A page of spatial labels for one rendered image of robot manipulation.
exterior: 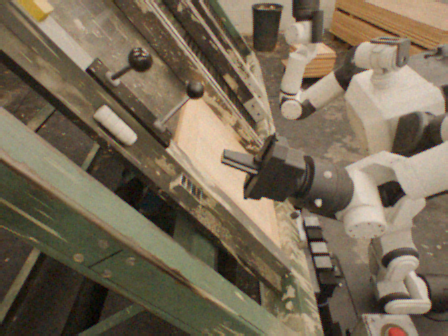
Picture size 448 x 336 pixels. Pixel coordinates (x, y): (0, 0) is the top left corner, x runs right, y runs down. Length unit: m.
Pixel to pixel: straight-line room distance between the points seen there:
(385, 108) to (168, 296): 0.66
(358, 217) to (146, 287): 0.35
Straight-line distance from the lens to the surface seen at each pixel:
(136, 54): 0.50
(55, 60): 0.60
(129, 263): 0.47
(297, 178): 0.49
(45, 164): 0.41
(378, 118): 0.88
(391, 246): 1.40
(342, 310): 1.77
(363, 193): 0.56
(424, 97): 0.90
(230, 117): 1.06
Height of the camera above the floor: 1.69
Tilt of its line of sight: 39 degrees down
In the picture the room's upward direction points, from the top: straight up
